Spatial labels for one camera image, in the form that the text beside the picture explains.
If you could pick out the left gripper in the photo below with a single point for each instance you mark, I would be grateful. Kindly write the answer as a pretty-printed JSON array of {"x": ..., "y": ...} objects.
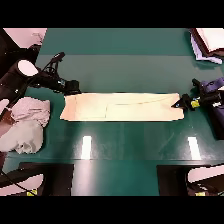
[{"x": 72, "y": 87}]

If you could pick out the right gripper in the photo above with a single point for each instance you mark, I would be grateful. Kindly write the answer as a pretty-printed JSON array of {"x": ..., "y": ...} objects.
[{"x": 190, "y": 101}]

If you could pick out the cream shirt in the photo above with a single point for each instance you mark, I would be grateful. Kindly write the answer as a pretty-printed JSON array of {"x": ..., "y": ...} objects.
[{"x": 126, "y": 107}]

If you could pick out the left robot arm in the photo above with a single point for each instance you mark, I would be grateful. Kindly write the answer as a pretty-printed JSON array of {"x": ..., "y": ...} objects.
[{"x": 18, "y": 78}]

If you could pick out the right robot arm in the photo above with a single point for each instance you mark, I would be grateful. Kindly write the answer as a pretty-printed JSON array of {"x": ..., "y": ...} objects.
[{"x": 213, "y": 96}]

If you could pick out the pale pink garment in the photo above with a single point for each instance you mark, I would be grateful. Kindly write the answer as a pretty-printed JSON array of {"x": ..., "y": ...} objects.
[{"x": 31, "y": 109}]

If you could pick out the lavender garment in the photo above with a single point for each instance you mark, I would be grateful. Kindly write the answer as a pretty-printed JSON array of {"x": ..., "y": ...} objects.
[{"x": 203, "y": 57}]

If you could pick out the dark red garment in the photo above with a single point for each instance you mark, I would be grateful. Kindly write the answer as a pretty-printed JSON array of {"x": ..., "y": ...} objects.
[{"x": 196, "y": 41}]

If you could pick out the white garment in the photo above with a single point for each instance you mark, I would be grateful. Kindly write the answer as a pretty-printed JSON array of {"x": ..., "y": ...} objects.
[
  {"x": 23, "y": 138},
  {"x": 213, "y": 38}
]

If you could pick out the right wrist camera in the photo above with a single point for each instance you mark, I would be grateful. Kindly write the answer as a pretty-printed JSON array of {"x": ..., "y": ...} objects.
[{"x": 196, "y": 85}]

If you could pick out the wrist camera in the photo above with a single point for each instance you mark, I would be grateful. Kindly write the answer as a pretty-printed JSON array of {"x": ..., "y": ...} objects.
[
  {"x": 196, "y": 85},
  {"x": 56, "y": 60}
]

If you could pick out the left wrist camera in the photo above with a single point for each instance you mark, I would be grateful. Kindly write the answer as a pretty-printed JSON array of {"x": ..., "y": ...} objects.
[{"x": 56, "y": 60}]

